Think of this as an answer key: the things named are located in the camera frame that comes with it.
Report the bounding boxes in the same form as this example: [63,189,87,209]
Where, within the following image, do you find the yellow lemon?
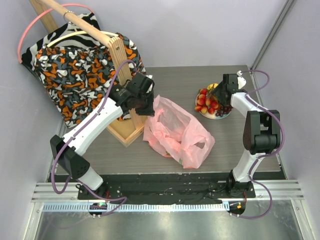
[207,83,219,91]

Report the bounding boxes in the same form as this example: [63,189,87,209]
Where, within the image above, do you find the dark red grape bunch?
[215,106,233,118]

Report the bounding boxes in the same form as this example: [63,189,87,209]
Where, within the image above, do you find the pink plastic bag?
[143,95,216,169]

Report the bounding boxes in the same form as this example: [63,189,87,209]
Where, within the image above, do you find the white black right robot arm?
[211,71,282,198]

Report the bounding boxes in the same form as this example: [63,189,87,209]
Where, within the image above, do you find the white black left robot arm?
[50,72,155,200]

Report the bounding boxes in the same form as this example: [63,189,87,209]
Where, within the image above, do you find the wooden clothes rack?
[38,0,146,147]

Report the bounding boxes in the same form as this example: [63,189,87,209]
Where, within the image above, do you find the light blue round plate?
[195,92,231,120]

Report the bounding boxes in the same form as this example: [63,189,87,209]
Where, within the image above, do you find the orange black patterned garment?
[34,33,147,129]

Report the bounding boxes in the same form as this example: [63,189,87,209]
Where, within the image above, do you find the cream hanger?
[47,30,119,47]

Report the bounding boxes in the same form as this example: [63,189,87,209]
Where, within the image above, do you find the pink hanger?
[17,3,95,64]

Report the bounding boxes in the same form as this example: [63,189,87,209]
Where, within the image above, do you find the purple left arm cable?
[50,59,138,217]

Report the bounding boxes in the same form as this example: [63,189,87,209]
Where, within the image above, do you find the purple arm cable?
[50,59,138,217]
[229,69,286,220]

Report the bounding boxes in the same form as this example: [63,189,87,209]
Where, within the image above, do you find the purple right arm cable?
[229,69,286,220]

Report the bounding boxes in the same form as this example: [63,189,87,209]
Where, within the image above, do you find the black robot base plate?
[54,171,284,205]

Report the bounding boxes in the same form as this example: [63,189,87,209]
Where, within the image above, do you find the aluminium corner post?
[250,0,297,70]

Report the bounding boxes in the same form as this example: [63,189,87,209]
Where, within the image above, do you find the aluminium frame rail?
[31,180,304,203]

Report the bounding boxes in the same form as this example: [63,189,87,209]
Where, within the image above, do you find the white slotted cable duct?
[42,201,230,213]

